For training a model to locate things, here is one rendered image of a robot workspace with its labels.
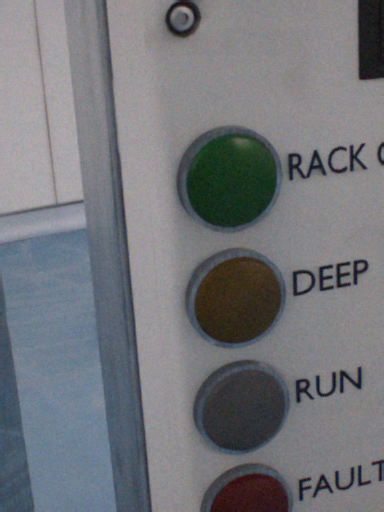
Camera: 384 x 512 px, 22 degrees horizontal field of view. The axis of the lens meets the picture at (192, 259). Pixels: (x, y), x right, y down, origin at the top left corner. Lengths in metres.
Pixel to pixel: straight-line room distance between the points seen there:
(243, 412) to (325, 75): 0.10
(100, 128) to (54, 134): 3.63
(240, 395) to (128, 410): 0.09
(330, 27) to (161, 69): 0.05
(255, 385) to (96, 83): 0.12
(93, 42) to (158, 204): 0.08
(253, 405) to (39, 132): 3.68
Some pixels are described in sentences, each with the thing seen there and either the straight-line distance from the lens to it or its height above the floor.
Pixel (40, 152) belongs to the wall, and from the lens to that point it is 3.98.
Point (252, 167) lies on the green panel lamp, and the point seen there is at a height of 1.16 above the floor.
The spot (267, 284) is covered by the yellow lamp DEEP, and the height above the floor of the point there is 1.12.
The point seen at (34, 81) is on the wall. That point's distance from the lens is 3.93.
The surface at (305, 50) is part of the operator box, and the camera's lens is 0.29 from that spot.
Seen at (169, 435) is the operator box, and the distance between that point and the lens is 0.32.
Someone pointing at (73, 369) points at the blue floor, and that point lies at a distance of 2.85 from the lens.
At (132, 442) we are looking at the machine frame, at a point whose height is 1.04.
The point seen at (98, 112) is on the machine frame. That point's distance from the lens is 0.35.
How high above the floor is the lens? 1.23
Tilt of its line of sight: 20 degrees down
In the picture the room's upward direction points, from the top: 4 degrees counter-clockwise
